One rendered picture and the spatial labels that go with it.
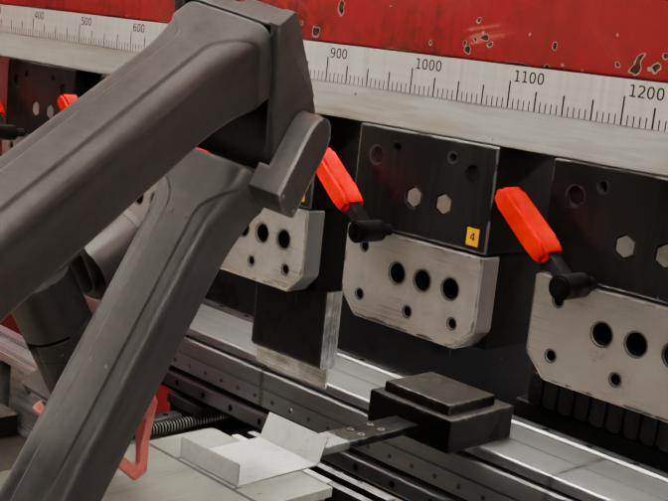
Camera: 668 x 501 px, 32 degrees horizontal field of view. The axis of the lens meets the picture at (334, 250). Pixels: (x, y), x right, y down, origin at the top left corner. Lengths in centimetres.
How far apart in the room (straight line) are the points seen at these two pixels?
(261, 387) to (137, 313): 81
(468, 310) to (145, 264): 29
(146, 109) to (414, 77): 37
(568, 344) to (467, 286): 10
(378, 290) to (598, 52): 28
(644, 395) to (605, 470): 46
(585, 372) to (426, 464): 52
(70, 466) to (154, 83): 24
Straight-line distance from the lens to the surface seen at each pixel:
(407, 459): 138
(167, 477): 110
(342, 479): 113
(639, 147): 84
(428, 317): 96
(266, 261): 109
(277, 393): 152
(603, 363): 86
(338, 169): 98
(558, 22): 88
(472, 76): 93
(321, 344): 110
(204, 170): 76
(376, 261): 99
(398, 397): 131
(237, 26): 71
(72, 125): 63
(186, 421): 166
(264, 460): 115
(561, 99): 88
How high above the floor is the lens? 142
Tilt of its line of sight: 11 degrees down
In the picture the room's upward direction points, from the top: 6 degrees clockwise
